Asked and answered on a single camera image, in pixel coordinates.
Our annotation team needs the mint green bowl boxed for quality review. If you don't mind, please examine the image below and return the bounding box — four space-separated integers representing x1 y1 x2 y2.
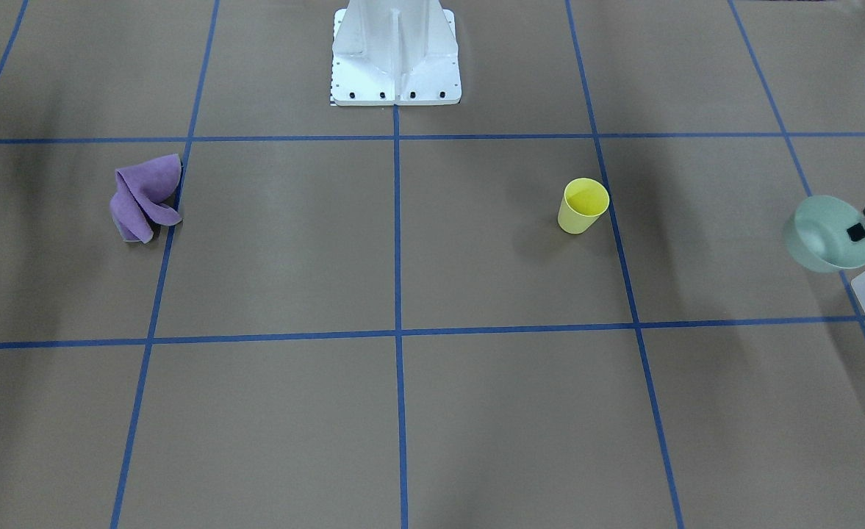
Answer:
783 195 865 273

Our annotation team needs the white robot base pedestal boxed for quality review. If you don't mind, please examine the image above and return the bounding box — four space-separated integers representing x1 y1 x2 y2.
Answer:
329 1 462 107

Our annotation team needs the purple cloth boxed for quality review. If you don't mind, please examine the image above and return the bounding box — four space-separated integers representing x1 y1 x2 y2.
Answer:
109 154 182 244

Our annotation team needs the yellow plastic cup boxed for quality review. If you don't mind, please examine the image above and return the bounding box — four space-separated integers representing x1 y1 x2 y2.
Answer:
557 178 611 234

